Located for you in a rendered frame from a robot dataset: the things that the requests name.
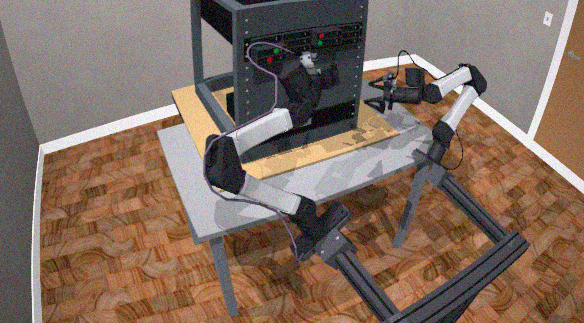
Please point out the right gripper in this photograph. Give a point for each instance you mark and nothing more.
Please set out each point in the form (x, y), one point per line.
(395, 95)

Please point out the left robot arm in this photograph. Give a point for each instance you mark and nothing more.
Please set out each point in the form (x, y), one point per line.
(284, 117)

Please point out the dark grey metal rack frame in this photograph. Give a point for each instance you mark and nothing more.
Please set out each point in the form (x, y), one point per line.
(254, 89)

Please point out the tan wooden board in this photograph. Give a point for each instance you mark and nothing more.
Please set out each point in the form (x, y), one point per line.
(371, 129)

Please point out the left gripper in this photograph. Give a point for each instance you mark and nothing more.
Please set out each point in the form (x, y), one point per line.
(321, 77)

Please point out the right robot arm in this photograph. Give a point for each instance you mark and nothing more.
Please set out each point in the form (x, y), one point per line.
(435, 91)

